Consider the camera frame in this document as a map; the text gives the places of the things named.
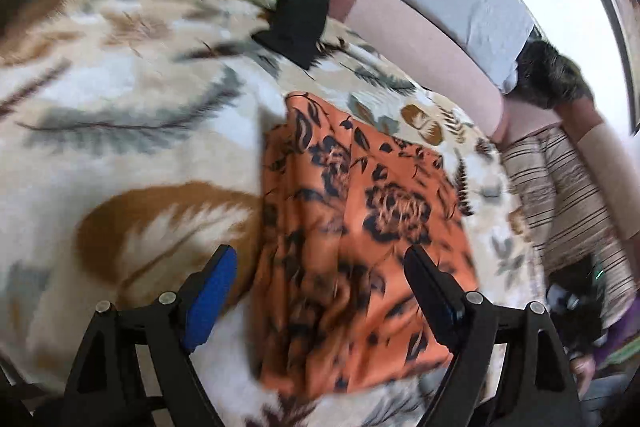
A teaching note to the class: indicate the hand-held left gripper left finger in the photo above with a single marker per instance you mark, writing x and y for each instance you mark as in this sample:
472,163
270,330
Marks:
212,294

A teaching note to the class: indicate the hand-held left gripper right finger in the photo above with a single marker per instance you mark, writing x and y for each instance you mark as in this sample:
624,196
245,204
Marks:
434,297

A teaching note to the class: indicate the orange floral cloth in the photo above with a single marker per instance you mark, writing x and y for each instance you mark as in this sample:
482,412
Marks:
350,227

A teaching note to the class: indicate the person's right hand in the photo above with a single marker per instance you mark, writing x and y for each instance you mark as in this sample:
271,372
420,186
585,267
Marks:
584,372

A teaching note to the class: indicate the striped beige cloth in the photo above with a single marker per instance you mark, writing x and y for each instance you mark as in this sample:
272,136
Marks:
565,202

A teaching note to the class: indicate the leaf print blanket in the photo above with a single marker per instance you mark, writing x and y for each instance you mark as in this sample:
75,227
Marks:
125,117

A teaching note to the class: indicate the dark furry cushion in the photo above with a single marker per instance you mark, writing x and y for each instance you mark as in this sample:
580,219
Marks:
550,74

